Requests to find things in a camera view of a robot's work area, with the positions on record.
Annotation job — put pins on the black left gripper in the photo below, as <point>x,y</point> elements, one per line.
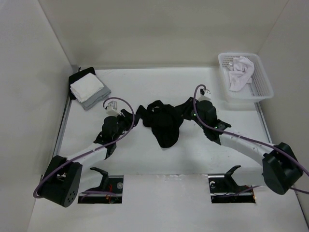
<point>127,118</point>

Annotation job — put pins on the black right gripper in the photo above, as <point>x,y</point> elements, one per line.
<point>192,105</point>

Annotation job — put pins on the black tank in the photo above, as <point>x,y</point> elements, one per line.
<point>165,120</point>
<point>75,77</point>

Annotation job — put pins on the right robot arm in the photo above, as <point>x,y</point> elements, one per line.
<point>281,168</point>

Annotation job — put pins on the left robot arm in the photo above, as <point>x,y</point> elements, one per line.
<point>61,180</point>

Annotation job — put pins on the folded grey tank top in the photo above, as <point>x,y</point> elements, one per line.
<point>96,98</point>

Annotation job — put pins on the crumpled white tank top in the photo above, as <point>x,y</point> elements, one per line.
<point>240,73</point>

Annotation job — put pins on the folded white tank top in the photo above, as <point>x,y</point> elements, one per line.
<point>86,87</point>

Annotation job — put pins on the folded black tank top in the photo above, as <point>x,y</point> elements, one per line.
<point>75,77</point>

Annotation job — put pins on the white perforated plastic basket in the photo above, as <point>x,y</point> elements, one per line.
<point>256,90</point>

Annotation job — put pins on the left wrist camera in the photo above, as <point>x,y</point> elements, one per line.
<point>112,109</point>

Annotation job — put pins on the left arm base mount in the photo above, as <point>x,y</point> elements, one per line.
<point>98,187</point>

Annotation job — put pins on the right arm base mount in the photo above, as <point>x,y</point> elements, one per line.
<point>224,189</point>

